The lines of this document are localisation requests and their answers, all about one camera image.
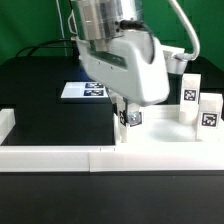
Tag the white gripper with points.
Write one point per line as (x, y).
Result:
(125, 69)

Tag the white tag sheet with markers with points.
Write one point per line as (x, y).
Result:
(84, 90)

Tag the white U-shaped fence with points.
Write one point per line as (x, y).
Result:
(161, 156)

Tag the white square table top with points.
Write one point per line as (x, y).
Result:
(160, 124)

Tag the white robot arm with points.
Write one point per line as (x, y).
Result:
(99, 21)

